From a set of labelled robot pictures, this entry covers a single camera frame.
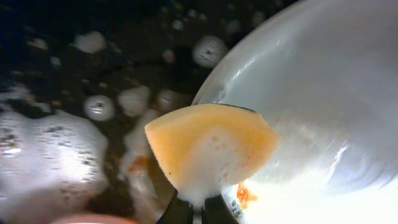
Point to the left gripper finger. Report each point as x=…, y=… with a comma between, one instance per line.
x=214, y=211

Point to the yellow sponge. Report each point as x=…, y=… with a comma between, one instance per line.
x=203, y=148

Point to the pale blue plate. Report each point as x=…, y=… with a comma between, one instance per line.
x=323, y=74

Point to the black round tray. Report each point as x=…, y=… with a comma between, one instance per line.
x=80, y=79

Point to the white plate bottom left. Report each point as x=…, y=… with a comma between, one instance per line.
x=93, y=219

